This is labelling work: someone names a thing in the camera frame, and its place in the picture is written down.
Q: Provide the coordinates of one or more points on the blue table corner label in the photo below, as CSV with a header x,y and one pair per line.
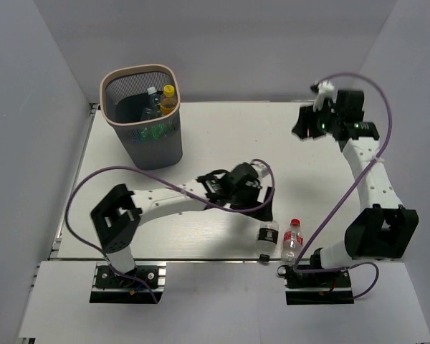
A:
x,y
320,106

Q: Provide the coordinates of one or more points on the black label water bottle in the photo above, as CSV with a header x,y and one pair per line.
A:
x,y
267,238

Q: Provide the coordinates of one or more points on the clear unlabelled plastic bottle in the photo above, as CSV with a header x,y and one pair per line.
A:
x,y
153,109

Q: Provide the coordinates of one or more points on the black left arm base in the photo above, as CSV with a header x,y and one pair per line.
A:
x,y
146,288

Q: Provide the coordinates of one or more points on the red cap clear bottle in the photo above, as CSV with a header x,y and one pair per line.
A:
x,y
292,242

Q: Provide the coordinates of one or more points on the green Sprite bottle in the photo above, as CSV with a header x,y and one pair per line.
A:
x,y
154,132

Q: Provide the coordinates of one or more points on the grey mesh waste bin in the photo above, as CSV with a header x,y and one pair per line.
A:
x,y
123,95

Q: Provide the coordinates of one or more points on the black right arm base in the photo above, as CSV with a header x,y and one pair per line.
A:
x,y
332,288

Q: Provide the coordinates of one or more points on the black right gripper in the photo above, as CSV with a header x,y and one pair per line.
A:
x,y
306,122

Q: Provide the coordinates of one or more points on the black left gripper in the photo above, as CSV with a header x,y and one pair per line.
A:
x,y
256,188

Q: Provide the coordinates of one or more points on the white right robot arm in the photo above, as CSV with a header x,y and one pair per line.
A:
x,y
384,227

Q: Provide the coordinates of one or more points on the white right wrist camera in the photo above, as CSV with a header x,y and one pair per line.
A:
x,y
323,90

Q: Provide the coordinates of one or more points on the orange label clear bottle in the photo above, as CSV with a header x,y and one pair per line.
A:
x,y
168,100

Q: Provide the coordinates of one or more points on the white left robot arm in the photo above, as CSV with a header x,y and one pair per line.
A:
x,y
118,215

